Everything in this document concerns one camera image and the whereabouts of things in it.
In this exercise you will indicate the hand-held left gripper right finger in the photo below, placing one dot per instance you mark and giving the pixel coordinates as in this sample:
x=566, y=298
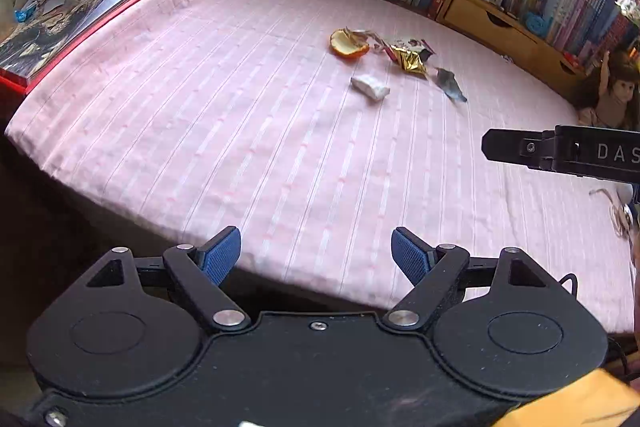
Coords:
x=411, y=257

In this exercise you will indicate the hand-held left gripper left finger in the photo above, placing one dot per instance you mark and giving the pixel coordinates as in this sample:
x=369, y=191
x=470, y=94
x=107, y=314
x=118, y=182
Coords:
x=220, y=257

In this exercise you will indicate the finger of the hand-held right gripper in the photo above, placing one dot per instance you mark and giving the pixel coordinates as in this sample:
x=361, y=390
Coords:
x=510, y=147

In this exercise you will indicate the grey foil wrapper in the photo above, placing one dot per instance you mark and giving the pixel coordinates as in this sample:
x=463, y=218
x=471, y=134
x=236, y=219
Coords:
x=450, y=84

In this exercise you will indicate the long gold wrapper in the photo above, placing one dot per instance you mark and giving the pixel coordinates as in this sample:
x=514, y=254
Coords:
x=410, y=62

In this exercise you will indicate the white tissue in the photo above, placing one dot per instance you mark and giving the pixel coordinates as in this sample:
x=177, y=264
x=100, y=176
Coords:
x=370, y=87

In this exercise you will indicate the red torn wrapper strip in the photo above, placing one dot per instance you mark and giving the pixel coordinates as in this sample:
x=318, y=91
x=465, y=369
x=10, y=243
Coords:
x=382, y=47

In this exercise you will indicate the orange peel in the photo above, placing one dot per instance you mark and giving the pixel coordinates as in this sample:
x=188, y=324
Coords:
x=347, y=47

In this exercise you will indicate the brown-haired doll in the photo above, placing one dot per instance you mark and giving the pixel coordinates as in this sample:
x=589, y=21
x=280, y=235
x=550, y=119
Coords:
x=612, y=102

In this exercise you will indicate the small round white item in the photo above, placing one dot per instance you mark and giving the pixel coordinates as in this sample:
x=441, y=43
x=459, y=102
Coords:
x=507, y=58

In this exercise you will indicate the wooden drawer organizer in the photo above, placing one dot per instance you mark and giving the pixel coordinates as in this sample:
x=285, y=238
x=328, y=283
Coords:
x=480, y=27

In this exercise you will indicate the pink striped sheet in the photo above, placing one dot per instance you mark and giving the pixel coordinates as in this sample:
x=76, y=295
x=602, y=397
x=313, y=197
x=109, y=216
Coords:
x=225, y=117

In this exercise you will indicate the red box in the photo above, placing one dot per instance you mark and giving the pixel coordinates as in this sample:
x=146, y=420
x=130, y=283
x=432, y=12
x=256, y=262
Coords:
x=10, y=82

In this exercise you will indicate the illustrated magazine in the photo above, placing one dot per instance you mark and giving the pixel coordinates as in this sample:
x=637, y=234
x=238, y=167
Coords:
x=60, y=27

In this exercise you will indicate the small blue toy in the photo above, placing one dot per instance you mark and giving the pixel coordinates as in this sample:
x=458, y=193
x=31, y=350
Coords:
x=26, y=13

